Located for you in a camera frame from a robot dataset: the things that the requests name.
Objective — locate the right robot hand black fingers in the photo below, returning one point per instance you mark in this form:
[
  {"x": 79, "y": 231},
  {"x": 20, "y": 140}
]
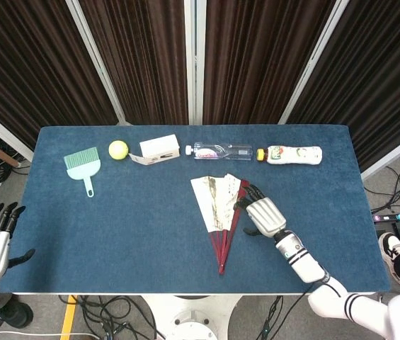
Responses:
[{"x": 265, "y": 216}]

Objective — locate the painted paper fan red ribs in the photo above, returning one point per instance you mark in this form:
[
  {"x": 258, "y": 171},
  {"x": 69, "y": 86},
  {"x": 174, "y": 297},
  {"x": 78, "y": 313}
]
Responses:
[{"x": 206, "y": 198}]

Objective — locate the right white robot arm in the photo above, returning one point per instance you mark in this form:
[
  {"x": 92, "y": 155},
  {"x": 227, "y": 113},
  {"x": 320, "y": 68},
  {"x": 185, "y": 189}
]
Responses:
[{"x": 306, "y": 263}]

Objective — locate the mint green hand brush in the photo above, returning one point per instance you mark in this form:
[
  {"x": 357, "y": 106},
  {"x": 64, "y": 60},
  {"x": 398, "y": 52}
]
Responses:
[{"x": 79, "y": 166}]

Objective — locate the white drink bottle yellow cap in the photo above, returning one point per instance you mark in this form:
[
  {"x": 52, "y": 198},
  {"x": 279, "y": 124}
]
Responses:
[{"x": 291, "y": 155}]

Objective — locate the clear plastic water bottle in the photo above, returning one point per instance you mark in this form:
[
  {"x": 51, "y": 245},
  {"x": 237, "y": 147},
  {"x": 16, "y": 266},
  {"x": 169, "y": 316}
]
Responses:
[{"x": 221, "y": 151}]

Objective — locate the yellow floor tape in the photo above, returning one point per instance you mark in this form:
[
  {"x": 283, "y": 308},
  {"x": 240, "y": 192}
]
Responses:
[{"x": 68, "y": 318}]

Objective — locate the white cardboard carton box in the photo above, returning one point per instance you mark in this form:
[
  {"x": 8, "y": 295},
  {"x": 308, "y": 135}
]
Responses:
[{"x": 159, "y": 147}]

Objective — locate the white and black sneaker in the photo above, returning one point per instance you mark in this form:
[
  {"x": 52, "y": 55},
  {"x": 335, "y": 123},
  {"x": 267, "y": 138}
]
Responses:
[{"x": 391, "y": 251}]

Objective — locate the blue table mat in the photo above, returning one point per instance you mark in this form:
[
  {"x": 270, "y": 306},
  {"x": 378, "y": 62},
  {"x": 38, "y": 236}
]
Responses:
[{"x": 132, "y": 241}]

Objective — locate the brown curtain divider panel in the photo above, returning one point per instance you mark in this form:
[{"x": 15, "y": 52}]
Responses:
[
  {"x": 373, "y": 78},
  {"x": 256, "y": 56},
  {"x": 26, "y": 63},
  {"x": 139, "y": 56}
]

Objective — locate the yellow tennis ball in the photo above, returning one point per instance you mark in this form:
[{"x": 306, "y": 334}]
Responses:
[{"x": 118, "y": 150}]

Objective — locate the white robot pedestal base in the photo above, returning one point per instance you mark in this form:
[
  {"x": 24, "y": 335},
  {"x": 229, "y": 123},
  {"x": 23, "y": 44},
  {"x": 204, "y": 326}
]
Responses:
[{"x": 190, "y": 318}]

